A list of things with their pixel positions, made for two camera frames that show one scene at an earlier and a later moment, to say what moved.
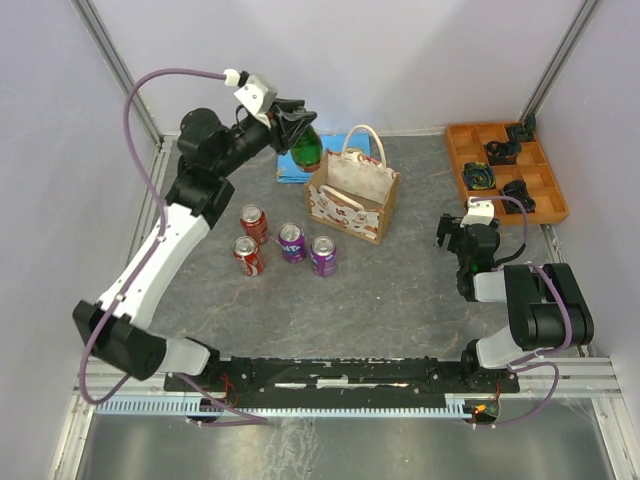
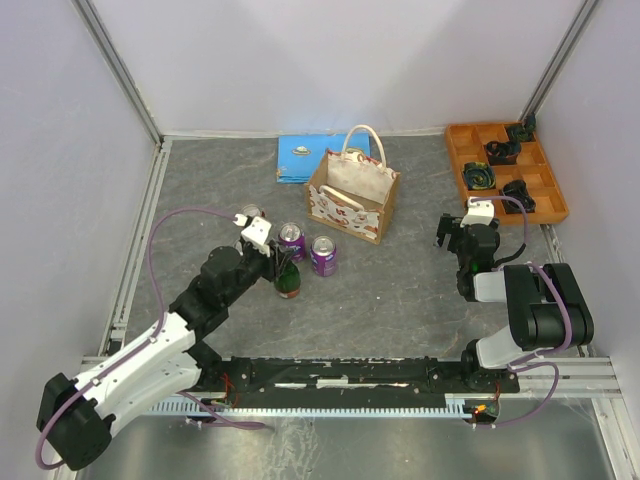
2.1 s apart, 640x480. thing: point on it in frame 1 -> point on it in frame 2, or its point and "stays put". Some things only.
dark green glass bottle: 308,150 -> 287,280
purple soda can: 323,256 stays put
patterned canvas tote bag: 353,191 stays put
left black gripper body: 281,139 -> 267,266
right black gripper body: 462,257 stays put
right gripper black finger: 446,226 stays put
